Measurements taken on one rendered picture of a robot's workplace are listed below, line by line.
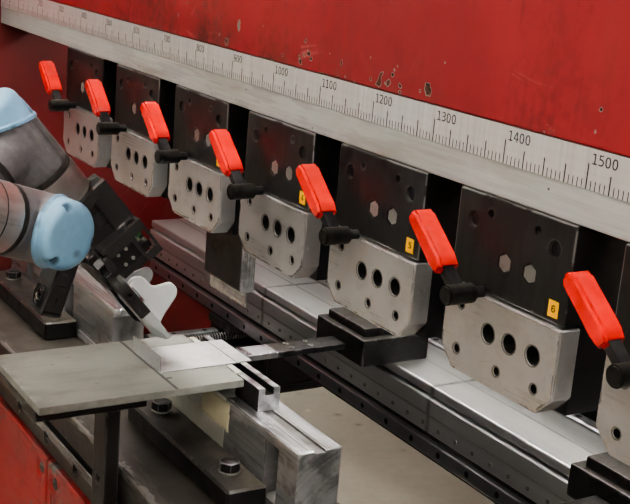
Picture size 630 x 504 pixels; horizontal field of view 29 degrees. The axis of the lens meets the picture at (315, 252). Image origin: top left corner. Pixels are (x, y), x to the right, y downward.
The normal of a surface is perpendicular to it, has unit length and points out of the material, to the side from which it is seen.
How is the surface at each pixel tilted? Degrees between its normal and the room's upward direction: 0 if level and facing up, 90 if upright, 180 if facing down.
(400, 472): 0
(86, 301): 90
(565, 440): 0
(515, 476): 90
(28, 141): 79
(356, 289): 90
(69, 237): 90
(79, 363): 0
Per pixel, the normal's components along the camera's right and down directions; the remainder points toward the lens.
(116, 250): 0.51, 0.26
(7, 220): 0.83, 0.12
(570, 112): -0.85, 0.07
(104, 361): 0.08, -0.96
